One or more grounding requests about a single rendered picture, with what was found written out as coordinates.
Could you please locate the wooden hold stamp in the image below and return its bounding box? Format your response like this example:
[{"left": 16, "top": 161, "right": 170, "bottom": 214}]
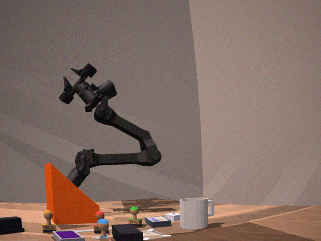
[{"left": 42, "top": 210, "right": 57, "bottom": 233}]

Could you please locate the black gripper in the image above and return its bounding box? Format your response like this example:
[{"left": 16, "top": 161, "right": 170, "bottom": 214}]
[{"left": 59, "top": 63, "right": 97, "bottom": 104}]

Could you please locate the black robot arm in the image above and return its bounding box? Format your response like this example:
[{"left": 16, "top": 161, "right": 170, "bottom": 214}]
[{"left": 66, "top": 80, "right": 162, "bottom": 188}]

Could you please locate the red-handled rubber stamp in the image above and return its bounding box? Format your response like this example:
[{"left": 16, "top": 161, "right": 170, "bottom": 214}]
[{"left": 94, "top": 211, "right": 109, "bottom": 233}]

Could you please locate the white card taped to table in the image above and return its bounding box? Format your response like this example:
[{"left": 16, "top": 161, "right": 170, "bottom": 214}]
[{"left": 142, "top": 229, "right": 171, "bottom": 240}]

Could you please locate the stamp with green ball handle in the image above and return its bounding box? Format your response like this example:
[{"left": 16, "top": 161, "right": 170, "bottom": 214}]
[{"left": 128, "top": 206, "right": 142, "bottom": 227}]

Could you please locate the white mug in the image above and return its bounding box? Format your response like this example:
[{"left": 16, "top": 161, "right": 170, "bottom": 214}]
[{"left": 180, "top": 197, "right": 214, "bottom": 230}]

